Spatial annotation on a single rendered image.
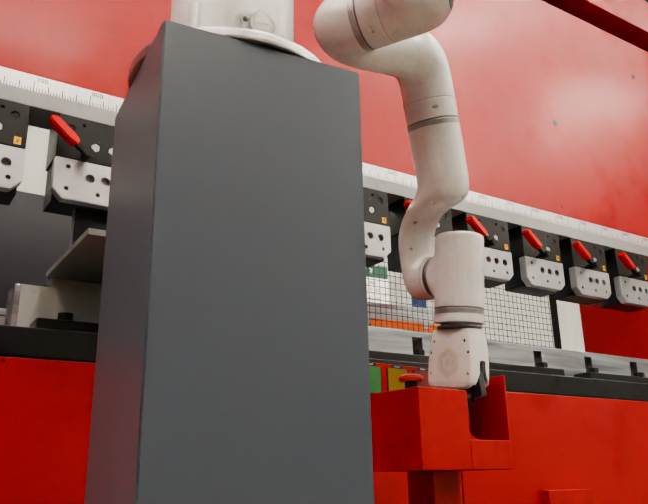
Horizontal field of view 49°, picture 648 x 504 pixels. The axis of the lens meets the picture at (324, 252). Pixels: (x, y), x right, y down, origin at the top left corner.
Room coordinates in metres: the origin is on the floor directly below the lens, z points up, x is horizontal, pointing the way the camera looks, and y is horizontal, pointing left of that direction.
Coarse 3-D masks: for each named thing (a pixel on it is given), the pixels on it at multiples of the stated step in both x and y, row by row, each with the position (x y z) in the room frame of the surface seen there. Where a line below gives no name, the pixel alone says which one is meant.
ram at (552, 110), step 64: (0, 0) 1.10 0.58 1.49; (64, 0) 1.16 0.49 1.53; (128, 0) 1.22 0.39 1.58; (320, 0) 1.47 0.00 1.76; (512, 0) 1.86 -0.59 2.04; (0, 64) 1.10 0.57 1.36; (64, 64) 1.16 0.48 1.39; (128, 64) 1.23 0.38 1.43; (512, 64) 1.84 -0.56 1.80; (576, 64) 2.00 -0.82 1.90; (640, 64) 2.20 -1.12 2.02; (384, 128) 1.57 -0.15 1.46; (512, 128) 1.82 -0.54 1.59; (576, 128) 1.98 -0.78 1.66; (640, 128) 2.17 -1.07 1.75; (512, 192) 1.81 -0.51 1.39; (576, 192) 1.96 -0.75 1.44; (640, 192) 2.13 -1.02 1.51
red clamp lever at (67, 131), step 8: (56, 120) 1.12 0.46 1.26; (56, 128) 1.13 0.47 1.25; (64, 128) 1.13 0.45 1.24; (64, 136) 1.14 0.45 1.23; (72, 136) 1.14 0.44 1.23; (72, 144) 1.15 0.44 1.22; (80, 144) 1.15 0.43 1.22; (80, 152) 1.16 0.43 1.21; (88, 152) 1.15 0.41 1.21; (88, 160) 1.17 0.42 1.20
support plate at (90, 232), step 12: (84, 240) 1.00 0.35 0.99; (96, 240) 1.00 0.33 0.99; (72, 252) 1.05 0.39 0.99; (84, 252) 1.05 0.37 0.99; (96, 252) 1.05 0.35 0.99; (60, 264) 1.11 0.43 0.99; (72, 264) 1.12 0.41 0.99; (84, 264) 1.12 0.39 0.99; (96, 264) 1.12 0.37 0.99; (48, 276) 1.18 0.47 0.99; (60, 276) 1.18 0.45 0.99; (72, 276) 1.19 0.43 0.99; (84, 276) 1.19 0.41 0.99; (96, 276) 1.19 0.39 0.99
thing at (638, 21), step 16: (544, 0) 2.02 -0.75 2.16; (560, 0) 2.02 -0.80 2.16; (576, 0) 2.03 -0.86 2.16; (592, 0) 2.05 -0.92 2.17; (608, 0) 2.10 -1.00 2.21; (624, 0) 2.15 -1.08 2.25; (640, 0) 2.21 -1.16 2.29; (576, 16) 2.11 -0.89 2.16; (592, 16) 2.12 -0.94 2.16; (608, 16) 2.12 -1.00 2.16; (624, 16) 2.14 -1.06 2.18; (640, 16) 2.20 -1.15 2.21; (608, 32) 2.21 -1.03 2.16; (624, 32) 2.21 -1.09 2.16; (640, 32) 2.21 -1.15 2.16; (640, 48) 2.32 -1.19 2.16
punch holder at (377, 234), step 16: (368, 192) 1.54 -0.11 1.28; (384, 192) 1.56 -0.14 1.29; (368, 208) 1.54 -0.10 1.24; (384, 208) 1.56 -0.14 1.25; (368, 224) 1.53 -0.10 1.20; (384, 224) 1.56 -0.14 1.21; (368, 240) 1.53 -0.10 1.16; (384, 240) 1.56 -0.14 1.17; (368, 256) 1.55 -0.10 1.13; (384, 256) 1.56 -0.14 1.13
